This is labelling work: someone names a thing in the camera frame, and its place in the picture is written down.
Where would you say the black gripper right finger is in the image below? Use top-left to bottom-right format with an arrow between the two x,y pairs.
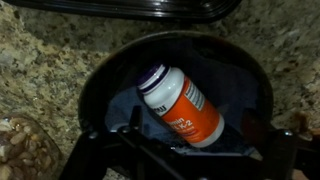
241,109 -> 268,148

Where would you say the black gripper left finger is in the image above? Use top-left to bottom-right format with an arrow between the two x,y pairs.
128,105 -> 145,132

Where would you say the white bottle with orange label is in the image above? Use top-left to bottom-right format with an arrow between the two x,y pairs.
136,63 -> 226,149

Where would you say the dark blue ceramic bowl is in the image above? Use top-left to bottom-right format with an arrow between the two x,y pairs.
77,30 -> 275,158

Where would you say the black plastic food tray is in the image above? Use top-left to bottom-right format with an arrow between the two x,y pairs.
2,0 -> 243,24

